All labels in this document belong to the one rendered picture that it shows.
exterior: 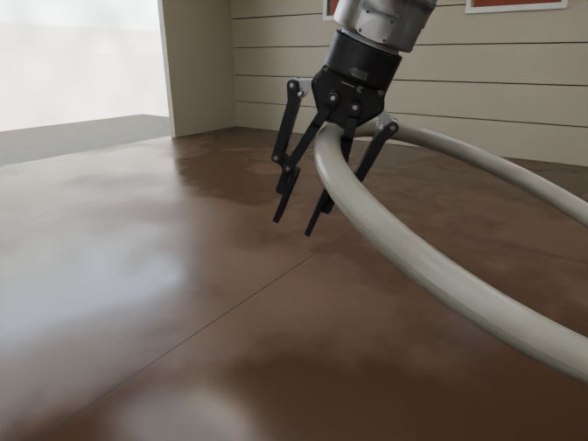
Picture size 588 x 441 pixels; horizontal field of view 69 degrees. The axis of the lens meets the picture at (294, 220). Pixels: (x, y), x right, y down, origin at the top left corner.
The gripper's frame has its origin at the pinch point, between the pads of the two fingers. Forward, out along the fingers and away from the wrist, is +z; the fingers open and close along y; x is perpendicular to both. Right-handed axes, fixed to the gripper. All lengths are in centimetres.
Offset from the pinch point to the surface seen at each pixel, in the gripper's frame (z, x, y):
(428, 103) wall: 78, 634, 109
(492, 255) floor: 96, 237, 138
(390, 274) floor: 119, 193, 69
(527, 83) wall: -1, 592, 207
